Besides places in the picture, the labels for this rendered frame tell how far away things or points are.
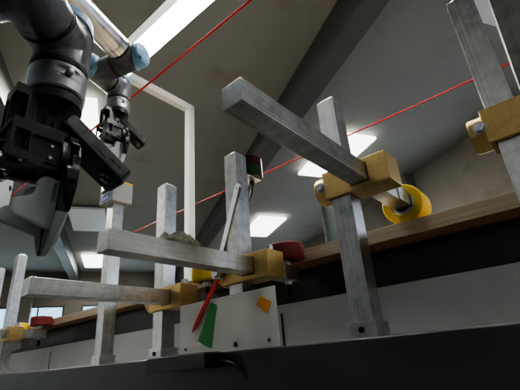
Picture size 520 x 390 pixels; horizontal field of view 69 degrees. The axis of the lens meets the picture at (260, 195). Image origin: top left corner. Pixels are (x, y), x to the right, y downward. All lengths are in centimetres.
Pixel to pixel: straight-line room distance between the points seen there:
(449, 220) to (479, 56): 27
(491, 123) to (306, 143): 25
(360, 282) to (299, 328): 35
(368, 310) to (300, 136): 28
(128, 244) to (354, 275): 33
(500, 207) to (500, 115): 19
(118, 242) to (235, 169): 36
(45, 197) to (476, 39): 62
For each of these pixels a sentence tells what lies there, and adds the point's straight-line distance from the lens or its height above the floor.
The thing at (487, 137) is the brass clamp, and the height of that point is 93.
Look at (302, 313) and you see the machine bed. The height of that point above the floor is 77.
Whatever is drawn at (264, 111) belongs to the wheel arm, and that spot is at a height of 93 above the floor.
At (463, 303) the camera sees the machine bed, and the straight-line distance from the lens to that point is 78.
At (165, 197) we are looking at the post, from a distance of 100.
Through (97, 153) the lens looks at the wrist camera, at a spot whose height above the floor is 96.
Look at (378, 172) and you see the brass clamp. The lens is 62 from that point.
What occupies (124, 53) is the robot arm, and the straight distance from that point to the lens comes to 128.
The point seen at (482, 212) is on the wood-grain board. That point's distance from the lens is 73.
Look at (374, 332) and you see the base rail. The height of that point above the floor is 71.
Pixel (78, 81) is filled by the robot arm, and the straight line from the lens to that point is 60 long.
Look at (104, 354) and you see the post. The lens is 115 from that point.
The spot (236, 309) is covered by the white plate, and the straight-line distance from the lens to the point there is 74.
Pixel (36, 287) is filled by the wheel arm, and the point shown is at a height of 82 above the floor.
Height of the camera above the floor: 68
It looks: 23 degrees up
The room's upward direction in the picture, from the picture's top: 5 degrees counter-clockwise
